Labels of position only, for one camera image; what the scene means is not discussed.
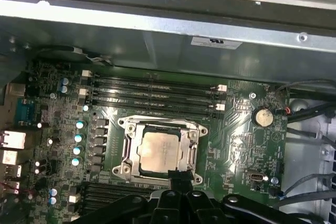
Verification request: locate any silver internal USB port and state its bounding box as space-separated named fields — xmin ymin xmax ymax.
xmin=251 ymin=172 xmax=266 ymax=183

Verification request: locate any black RAM slot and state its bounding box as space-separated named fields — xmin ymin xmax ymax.
xmin=89 ymin=99 xmax=218 ymax=116
xmin=80 ymin=182 xmax=171 ymax=194
xmin=78 ymin=88 xmax=226 ymax=112
xmin=88 ymin=81 xmax=220 ymax=101
xmin=78 ymin=202 xmax=124 ymax=214
xmin=68 ymin=194 xmax=153 ymax=205
xmin=81 ymin=69 xmax=228 ymax=93

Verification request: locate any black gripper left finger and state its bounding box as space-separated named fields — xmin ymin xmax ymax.
xmin=83 ymin=170 xmax=190 ymax=224

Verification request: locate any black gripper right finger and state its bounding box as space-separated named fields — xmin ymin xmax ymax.
xmin=180 ymin=170 xmax=317 ymax=224

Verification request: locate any CPU socket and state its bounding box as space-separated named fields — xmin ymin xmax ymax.
xmin=111 ymin=115 xmax=209 ymax=185

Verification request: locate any green motherboard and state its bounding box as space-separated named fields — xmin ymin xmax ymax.
xmin=0 ymin=58 xmax=292 ymax=224

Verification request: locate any thick black wire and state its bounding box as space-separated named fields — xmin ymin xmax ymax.
xmin=286 ymin=101 xmax=336 ymax=121

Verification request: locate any blue serial port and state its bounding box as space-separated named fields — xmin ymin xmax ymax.
xmin=15 ymin=97 xmax=35 ymax=125

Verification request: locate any white case label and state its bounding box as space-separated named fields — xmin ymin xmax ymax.
xmin=191 ymin=36 xmax=243 ymax=51

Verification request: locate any silver CPU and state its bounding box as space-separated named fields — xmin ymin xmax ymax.
xmin=139 ymin=129 xmax=186 ymax=172

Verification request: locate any round coin battery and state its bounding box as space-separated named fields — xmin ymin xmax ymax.
xmin=252 ymin=105 xmax=275 ymax=127

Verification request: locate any silver network port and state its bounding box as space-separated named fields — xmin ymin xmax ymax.
xmin=0 ymin=130 xmax=27 ymax=149

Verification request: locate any metal socket cover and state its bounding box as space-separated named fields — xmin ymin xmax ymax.
xmin=125 ymin=120 xmax=202 ymax=180

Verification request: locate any black and silver PC case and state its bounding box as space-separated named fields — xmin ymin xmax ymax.
xmin=0 ymin=0 xmax=336 ymax=224

